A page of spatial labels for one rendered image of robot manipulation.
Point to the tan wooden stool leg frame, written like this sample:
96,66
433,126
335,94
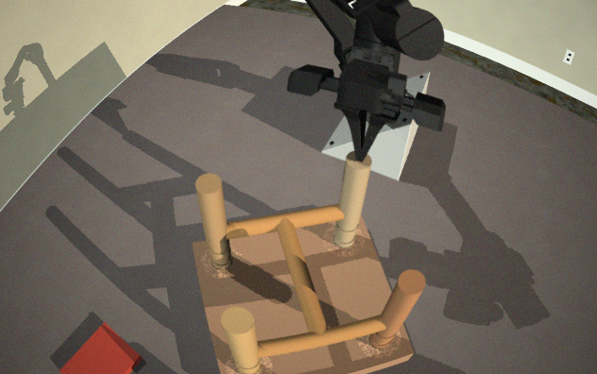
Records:
238,322

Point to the tan wooden stool seat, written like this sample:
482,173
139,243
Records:
350,285

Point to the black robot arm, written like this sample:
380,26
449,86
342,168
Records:
366,84

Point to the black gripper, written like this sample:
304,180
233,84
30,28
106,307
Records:
427,111

